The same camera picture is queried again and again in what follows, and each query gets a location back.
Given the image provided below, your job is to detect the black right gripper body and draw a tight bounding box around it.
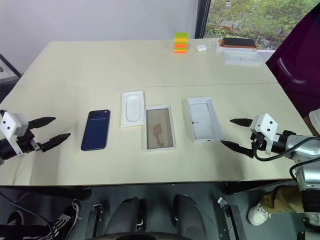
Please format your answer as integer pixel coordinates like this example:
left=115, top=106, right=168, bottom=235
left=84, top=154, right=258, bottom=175
left=250, top=131, right=266, bottom=154

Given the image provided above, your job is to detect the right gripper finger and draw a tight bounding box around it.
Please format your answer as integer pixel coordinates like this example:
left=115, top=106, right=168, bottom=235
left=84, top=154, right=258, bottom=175
left=229, top=118, right=253, bottom=129
left=220, top=140, right=256, bottom=159

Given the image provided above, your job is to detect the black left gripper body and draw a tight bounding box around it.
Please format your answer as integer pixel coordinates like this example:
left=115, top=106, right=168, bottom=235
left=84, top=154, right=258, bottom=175
left=16, top=129, right=42, bottom=154

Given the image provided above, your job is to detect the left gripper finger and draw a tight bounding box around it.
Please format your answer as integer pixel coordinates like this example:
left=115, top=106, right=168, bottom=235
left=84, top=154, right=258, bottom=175
left=39, top=132, right=72, bottom=153
left=26, top=116, right=57, bottom=131

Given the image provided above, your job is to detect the white phone box lid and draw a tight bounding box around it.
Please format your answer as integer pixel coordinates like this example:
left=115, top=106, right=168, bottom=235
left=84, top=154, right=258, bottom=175
left=186, top=96, right=225, bottom=145

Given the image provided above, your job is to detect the dark blue smartphone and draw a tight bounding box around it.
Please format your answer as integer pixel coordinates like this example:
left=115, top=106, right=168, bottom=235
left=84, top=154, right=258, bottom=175
left=80, top=108, right=112, bottom=152

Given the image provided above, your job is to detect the white box insert tray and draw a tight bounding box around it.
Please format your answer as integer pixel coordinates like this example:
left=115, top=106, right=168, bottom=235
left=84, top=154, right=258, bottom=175
left=121, top=90, right=147, bottom=129

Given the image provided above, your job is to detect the white phone box base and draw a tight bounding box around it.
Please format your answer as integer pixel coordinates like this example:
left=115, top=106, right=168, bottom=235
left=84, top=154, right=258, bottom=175
left=144, top=105, right=178, bottom=152

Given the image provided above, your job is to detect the black framed side stand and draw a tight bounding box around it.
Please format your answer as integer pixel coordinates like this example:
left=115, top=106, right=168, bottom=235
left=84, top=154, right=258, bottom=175
left=0, top=53, right=22, bottom=85

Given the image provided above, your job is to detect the white fabric bundle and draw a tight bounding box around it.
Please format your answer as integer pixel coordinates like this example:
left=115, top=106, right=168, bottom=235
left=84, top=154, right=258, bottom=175
left=308, top=107, right=320, bottom=138

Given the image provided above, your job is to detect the clear plastic tray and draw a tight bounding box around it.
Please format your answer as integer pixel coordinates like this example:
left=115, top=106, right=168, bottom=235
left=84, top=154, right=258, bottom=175
left=223, top=48, right=263, bottom=68

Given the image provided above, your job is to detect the khaki trouser leg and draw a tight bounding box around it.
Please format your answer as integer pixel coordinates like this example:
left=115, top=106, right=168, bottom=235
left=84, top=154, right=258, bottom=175
left=259, top=186, right=305, bottom=215

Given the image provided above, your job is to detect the black shoe white sole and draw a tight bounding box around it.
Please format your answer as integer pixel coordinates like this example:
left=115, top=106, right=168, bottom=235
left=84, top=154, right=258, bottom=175
left=6, top=209, right=26, bottom=226

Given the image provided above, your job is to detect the black white striped sneaker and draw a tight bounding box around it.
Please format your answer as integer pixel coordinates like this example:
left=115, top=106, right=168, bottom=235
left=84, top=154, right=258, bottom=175
left=46, top=201, right=84, bottom=240

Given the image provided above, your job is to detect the dark rounded shape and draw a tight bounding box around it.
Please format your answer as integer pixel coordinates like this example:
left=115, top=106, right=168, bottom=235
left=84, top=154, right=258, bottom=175
left=106, top=196, right=147, bottom=237
left=172, top=193, right=208, bottom=237

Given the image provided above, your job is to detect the dark purple chair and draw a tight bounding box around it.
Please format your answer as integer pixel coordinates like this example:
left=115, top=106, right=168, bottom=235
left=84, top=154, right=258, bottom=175
left=265, top=0, right=320, bottom=118

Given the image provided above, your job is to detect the green yellow orange brick stack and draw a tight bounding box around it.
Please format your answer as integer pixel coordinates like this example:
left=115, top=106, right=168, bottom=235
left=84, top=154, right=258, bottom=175
left=173, top=31, right=190, bottom=55

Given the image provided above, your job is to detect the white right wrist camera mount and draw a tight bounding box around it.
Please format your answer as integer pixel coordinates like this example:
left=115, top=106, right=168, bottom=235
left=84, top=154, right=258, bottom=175
left=249, top=113, right=279, bottom=155

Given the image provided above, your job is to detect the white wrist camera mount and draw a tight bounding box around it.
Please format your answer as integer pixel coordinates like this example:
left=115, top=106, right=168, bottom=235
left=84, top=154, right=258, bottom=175
left=249, top=113, right=279, bottom=155
left=0, top=109, right=29, bottom=157

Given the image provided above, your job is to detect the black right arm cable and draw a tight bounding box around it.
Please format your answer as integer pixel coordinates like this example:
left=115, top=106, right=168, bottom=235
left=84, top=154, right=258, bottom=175
left=251, top=129, right=320, bottom=181

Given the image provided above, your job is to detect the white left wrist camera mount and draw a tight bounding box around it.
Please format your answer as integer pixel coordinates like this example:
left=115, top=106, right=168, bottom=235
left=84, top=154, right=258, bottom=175
left=0, top=109, right=29, bottom=157

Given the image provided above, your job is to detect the black table frame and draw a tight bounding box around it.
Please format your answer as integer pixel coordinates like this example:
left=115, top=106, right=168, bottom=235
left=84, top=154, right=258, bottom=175
left=0, top=179, right=300, bottom=202

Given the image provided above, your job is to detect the black metal bracket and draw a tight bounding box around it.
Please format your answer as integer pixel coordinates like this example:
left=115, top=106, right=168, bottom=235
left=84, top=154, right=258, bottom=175
left=92, top=202, right=105, bottom=238
left=216, top=196, right=242, bottom=240

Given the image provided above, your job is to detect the black window frame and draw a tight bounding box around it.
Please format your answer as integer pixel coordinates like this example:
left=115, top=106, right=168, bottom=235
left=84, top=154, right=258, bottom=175
left=194, top=0, right=212, bottom=40

